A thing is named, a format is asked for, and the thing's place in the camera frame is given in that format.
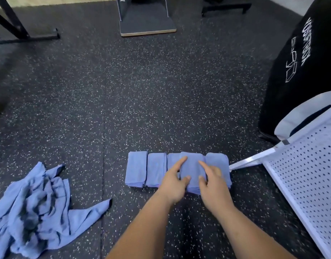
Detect person's left forearm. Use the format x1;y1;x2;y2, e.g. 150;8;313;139
106;191;180;259

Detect black upright exercise machine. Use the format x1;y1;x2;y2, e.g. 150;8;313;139
202;0;253;17

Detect person's right forearm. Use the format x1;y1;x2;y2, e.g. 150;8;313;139
214;202;296;259

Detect black ski trainer wooden-edged platform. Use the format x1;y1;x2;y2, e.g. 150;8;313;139
116;0;177;37

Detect black rowing machine with rail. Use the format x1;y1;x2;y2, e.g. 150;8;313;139
0;0;61;45

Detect black printed punching bag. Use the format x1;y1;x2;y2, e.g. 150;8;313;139
258;0;331;142

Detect plain blue towel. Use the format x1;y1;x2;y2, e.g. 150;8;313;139
179;152;207;195

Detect person's right hand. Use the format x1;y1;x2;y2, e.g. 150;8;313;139
198;160;235;214

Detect blue towel pile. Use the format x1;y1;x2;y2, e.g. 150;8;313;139
0;162;112;259

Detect white perforated metal rack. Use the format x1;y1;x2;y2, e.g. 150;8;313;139
228;90;331;259

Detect person's left hand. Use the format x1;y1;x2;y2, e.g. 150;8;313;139
156;156;191;205

